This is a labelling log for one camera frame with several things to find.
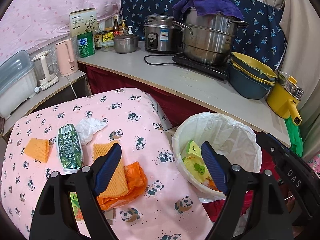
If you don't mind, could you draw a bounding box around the dark green drink carton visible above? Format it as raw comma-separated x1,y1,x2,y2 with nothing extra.
55,124,83,174

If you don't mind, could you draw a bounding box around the dark red curtain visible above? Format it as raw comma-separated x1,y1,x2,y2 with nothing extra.
85,64,250,133

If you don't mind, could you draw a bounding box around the green tin can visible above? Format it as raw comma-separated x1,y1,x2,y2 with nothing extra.
76,32,96,58

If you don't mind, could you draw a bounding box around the pink panda print cloth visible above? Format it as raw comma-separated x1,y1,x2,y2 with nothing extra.
1,87,215,240

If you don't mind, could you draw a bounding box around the orange foam net sleeve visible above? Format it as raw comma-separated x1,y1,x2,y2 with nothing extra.
93,141,128,198
24,138,50,163

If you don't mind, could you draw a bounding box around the beige curtain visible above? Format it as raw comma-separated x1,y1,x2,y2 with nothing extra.
260,0,320,160

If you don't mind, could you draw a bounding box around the green plastic bag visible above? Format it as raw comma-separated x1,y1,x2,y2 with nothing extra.
285,116,303,158

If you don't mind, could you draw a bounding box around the bright green long box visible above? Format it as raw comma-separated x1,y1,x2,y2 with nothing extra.
69,191,84,222

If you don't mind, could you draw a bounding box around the brown cardboard piece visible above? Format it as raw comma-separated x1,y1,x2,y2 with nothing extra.
104,206,118,227

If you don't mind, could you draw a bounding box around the white tissue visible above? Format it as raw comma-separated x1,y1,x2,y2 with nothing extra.
75,117,108,145

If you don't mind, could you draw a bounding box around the red label sauce bottle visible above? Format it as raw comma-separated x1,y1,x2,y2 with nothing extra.
112,16,120,36

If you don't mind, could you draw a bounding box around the purple towel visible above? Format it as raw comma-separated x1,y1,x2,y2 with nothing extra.
172,0,244,22

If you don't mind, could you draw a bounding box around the white kettle power cable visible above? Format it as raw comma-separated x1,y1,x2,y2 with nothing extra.
66,76,78,98

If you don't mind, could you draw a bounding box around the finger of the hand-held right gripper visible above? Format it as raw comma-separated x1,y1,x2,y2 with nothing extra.
255,131,290,171

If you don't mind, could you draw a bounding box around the white glass electric kettle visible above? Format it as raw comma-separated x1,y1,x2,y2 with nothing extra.
31,50,60,90

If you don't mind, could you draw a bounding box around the pink electric kettle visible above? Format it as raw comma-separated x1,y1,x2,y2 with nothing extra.
55,38,78,77

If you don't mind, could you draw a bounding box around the clear food container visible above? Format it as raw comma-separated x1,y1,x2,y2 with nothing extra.
101,41,115,52

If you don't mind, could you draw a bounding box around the small steel pot with lid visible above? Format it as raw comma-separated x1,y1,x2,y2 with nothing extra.
113,33,139,54

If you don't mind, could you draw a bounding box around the blue and yellow basin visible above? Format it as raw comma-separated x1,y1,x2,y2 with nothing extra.
228,62,275,100
229,52,278,80

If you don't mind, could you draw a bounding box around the yellow electric cooking pot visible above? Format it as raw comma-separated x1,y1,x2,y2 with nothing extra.
266,71,305,126

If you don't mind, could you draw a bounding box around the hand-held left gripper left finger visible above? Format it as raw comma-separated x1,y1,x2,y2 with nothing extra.
29,142,123,240

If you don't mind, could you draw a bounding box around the beige carton with plant print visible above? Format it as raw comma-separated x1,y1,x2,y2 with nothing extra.
69,8,97,37

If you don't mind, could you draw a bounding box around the black induction cooktop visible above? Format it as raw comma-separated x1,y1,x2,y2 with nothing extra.
172,52,230,81

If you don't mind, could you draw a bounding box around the steel rice cooker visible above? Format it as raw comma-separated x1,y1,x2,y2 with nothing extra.
144,14,183,54

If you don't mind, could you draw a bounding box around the bin with white plastic liner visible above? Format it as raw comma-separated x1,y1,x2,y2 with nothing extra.
172,112,262,203

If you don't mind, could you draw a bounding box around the black power cable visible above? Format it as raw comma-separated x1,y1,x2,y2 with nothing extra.
144,54,175,67

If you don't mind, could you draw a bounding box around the pink dotted fabric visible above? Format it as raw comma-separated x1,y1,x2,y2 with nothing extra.
0,0,140,63

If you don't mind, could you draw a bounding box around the orange plastic bag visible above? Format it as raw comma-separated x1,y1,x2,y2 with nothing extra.
96,161,148,210

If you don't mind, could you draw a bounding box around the dark sauce bottle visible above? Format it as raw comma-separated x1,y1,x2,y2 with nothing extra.
94,23,102,50

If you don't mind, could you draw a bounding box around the white dish box grey lid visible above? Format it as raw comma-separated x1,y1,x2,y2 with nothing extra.
0,50,38,118

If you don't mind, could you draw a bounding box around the large steel steamer pot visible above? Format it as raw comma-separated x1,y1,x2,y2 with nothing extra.
172,8,249,65

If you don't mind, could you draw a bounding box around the navy leaf print cloth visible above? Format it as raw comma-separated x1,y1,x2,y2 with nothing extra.
120,0,287,72

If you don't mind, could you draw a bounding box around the orange crinkled plastic wrapper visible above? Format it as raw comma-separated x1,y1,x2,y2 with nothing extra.
205,179,222,193

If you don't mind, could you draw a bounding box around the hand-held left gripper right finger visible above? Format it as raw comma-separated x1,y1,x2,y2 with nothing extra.
201,141,293,240

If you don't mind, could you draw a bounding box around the pink strawberry print bag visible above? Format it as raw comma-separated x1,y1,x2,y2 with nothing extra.
306,152,320,175

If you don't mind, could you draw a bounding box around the yellow packet with green print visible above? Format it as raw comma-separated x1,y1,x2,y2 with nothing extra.
183,155,213,183

